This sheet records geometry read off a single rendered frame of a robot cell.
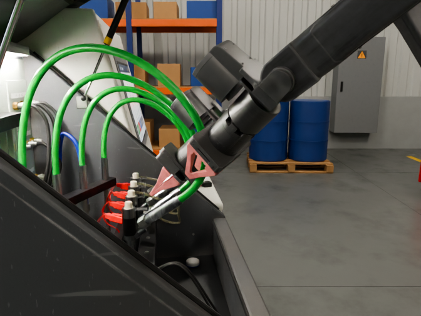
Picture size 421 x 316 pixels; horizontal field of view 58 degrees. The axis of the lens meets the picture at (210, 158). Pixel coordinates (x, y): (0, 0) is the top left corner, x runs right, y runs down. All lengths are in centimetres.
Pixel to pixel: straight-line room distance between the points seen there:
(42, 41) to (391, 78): 727
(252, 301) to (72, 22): 84
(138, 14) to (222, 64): 577
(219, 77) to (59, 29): 70
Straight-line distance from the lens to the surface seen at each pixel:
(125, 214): 80
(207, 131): 58
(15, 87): 105
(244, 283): 83
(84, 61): 113
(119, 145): 109
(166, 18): 602
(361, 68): 742
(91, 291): 49
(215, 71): 52
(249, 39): 733
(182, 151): 73
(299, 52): 47
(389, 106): 800
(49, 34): 115
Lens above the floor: 137
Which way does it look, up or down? 12 degrees down
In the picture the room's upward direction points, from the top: straight up
